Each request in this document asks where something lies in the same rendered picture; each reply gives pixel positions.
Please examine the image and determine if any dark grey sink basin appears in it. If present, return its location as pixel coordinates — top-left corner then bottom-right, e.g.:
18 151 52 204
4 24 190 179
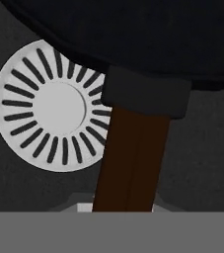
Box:
0 0 224 212

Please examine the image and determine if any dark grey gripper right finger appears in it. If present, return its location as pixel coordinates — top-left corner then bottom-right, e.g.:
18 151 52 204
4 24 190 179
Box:
152 197 187 212

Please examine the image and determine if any white round sink drain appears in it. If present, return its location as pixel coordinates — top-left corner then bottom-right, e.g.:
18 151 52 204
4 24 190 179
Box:
0 39 113 173

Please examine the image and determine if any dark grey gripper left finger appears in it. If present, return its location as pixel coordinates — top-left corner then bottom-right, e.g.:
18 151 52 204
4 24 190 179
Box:
49 192 97 212

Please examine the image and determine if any black pan with brown handle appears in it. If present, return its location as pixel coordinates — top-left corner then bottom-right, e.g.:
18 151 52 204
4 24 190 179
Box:
0 0 224 212

